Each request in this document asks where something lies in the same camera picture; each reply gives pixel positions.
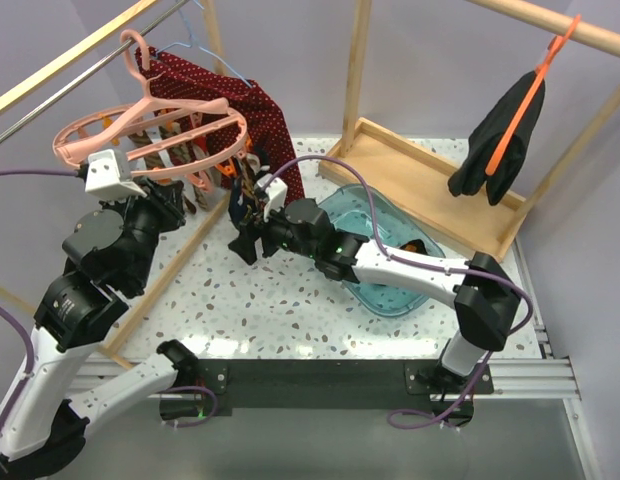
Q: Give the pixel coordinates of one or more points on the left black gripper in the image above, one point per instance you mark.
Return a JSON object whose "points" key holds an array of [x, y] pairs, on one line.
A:
{"points": [[167, 197]]}

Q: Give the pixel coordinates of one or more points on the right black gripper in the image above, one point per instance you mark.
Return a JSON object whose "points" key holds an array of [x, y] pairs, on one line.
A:
{"points": [[245, 243]]}

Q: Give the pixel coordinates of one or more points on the pink round sock hanger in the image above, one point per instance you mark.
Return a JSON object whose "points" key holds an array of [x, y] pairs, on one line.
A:
{"points": [[85, 140]]}

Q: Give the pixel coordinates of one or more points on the red black argyle sock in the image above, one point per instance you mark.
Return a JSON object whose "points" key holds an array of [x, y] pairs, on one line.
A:
{"points": [[415, 246]]}

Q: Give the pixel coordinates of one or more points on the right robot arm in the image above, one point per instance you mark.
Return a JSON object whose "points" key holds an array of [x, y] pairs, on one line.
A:
{"points": [[483, 297]]}

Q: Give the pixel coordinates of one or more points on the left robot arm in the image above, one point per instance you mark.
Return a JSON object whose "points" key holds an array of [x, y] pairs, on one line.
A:
{"points": [[109, 257]]}

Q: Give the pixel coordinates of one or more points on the brown striped hanging socks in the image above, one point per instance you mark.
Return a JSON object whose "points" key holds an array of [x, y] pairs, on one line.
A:
{"points": [[194, 197]]}

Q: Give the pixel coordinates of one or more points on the orange plastic hanger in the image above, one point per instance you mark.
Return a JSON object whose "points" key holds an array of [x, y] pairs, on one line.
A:
{"points": [[554, 47]]}

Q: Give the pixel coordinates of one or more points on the navy patterned hanging sock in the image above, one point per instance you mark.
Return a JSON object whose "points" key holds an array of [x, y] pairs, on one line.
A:
{"points": [[243, 199]]}

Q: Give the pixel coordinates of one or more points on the red polka dot garment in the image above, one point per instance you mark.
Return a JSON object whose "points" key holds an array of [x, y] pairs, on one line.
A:
{"points": [[172, 77]]}

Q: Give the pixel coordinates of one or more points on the teal plastic basin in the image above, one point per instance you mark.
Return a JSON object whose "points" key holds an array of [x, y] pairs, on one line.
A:
{"points": [[349, 210]]}

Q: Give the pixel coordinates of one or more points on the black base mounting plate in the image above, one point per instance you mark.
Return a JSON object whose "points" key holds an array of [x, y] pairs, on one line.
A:
{"points": [[218, 387]]}

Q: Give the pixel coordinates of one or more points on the right wooden clothes rack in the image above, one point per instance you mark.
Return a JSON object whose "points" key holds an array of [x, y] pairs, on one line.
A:
{"points": [[415, 179]]}

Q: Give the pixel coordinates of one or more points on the wooden clothes rack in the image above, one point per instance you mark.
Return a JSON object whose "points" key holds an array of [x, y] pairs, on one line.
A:
{"points": [[42, 76], [415, 179]]}

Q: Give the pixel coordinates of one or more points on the left wooden clothes rack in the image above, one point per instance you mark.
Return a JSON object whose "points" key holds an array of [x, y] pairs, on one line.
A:
{"points": [[42, 76]]}

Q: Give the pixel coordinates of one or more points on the black hanging garment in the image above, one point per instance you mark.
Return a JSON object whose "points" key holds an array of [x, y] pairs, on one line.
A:
{"points": [[471, 177]]}

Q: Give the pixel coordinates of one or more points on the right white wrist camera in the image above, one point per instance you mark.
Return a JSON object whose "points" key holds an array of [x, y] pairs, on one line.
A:
{"points": [[271, 192]]}

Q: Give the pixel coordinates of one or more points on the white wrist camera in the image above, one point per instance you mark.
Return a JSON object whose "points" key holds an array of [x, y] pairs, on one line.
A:
{"points": [[271, 192], [109, 176]]}

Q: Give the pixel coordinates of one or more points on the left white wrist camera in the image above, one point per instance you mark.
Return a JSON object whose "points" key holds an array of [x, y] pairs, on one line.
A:
{"points": [[109, 176]]}

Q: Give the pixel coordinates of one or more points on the blue wire hanger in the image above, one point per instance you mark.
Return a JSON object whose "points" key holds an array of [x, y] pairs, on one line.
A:
{"points": [[215, 49]]}

